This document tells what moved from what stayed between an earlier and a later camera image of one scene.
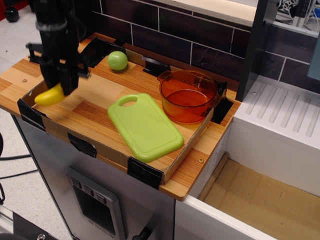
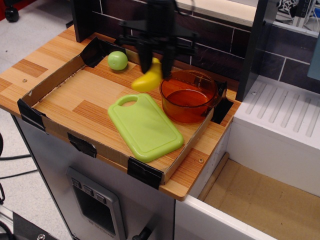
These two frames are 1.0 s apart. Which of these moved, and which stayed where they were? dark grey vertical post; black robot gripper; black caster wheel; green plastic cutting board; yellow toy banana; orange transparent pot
Moved: black robot gripper; yellow toy banana
Stayed: dark grey vertical post; orange transparent pot; green plastic cutting board; black caster wheel
